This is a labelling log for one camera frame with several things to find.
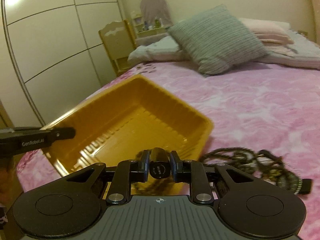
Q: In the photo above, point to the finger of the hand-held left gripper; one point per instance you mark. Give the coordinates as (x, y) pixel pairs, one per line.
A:
(63, 133)

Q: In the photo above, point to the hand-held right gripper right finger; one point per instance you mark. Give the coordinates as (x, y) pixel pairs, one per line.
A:
(173, 167)

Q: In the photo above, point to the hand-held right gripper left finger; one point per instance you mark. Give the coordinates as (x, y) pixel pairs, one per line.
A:
(145, 167)

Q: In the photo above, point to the black cylindrical tube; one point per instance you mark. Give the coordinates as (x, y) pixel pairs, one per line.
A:
(160, 161)

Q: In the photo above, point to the yellow plastic tray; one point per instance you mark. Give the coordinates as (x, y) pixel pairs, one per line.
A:
(120, 120)

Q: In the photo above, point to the tangle of beaded jewelry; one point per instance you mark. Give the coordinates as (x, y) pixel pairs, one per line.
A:
(275, 172)

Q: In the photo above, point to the wooden door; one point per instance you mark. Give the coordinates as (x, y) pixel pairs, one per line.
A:
(5, 115)

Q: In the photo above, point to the white wardrobe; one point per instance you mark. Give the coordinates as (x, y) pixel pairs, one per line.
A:
(50, 42)

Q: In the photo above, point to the pink floral blanket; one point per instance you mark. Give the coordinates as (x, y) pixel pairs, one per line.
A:
(250, 110)

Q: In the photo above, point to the cream wooden chair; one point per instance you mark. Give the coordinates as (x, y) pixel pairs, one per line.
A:
(115, 42)

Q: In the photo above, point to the white folded quilt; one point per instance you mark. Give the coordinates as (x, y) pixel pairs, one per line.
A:
(155, 50)

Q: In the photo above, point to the cream vanity shelf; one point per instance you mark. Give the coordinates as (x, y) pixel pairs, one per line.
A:
(150, 33)

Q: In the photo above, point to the grey textured pillow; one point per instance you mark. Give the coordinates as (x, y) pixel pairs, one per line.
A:
(217, 40)

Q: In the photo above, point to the cloth covered mirror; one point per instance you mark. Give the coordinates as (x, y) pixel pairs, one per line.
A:
(153, 7)

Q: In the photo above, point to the pink folded blankets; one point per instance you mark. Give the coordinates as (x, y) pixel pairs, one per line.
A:
(267, 32)

